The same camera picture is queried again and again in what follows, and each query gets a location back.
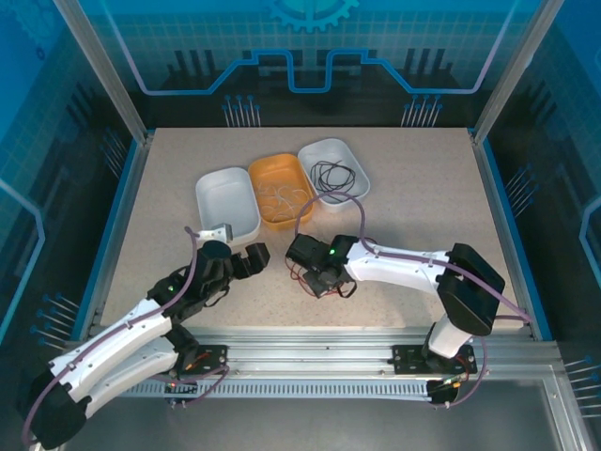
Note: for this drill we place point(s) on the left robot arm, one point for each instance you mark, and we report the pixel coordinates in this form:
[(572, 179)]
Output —
[(117, 329)]

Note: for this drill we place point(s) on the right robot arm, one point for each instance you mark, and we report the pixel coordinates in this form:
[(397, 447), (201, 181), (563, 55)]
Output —
[(399, 270)]

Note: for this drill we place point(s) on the white plastic tray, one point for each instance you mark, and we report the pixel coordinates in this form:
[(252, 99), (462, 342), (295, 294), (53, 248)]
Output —
[(328, 150), (225, 192)]

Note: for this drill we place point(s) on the orange plastic tray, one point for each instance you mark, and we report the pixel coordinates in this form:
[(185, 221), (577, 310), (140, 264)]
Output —
[(282, 171)]

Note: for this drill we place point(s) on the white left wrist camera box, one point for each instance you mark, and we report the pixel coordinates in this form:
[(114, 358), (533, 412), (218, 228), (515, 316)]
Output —
[(218, 231)]

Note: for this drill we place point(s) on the aluminium mounting rail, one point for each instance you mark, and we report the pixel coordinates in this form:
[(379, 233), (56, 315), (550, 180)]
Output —
[(305, 350)]

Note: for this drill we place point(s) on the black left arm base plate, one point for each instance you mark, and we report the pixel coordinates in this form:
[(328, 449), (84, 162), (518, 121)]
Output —
[(213, 359)]

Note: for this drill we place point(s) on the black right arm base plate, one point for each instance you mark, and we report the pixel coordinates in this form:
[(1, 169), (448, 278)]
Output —
[(406, 359)]

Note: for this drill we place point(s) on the aluminium table side rail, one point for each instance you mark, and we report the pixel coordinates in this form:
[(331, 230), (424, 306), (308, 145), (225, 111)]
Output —
[(131, 188), (497, 211)]

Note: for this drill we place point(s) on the grey metal basin frame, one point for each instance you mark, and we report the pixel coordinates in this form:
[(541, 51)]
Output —
[(305, 423)]

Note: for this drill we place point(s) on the aluminium frame post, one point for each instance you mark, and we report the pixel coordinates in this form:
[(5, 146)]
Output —
[(512, 70), (103, 70)]

